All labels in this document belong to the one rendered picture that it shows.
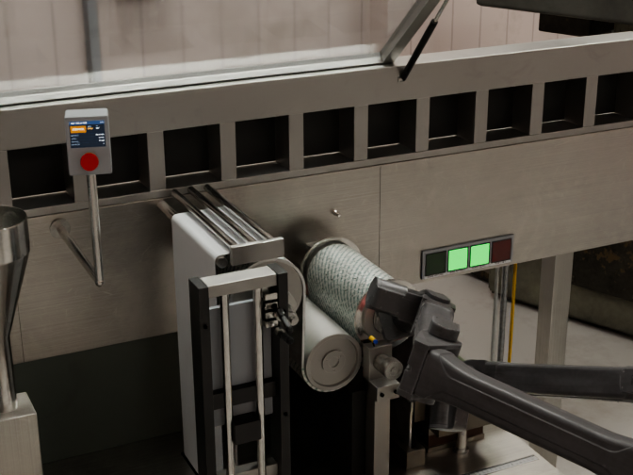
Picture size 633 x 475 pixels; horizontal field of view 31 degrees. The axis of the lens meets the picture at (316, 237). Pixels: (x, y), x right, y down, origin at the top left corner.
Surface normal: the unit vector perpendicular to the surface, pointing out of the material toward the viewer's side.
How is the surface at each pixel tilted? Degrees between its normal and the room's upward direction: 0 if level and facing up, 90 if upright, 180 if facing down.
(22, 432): 90
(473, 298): 0
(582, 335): 0
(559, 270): 90
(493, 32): 90
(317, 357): 90
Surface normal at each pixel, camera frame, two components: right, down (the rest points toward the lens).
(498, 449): 0.00, -0.93
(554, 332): 0.43, 0.33
